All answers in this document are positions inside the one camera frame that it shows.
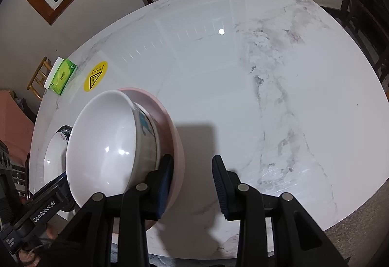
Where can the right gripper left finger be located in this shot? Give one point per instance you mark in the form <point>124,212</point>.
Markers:
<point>165,172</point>

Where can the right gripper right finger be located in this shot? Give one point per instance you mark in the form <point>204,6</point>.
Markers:
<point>226,183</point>

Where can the person's left hand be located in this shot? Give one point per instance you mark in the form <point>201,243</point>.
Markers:
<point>28,258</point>

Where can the yellow warning sticker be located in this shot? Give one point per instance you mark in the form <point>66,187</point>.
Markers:
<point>95,76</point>

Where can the pink cloth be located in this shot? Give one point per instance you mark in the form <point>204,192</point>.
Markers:
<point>16,128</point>

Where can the pink bowl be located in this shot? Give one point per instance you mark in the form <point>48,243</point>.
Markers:
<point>168,136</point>

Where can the large blue floral plate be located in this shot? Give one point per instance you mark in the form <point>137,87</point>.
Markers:
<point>66,131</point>

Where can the white pink-flower plate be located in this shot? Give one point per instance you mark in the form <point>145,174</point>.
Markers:
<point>55,157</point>

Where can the bamboo chair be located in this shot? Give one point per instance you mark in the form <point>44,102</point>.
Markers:
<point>39,78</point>

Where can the dark chair at right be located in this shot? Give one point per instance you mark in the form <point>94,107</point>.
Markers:
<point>367,21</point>

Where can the white Dog bowl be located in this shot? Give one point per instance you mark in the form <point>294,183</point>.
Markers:
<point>113,146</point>

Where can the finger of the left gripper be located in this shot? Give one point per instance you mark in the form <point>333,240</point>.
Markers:
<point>54,179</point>
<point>53,190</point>

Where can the green tissue box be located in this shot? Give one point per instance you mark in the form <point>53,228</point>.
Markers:
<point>59,75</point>

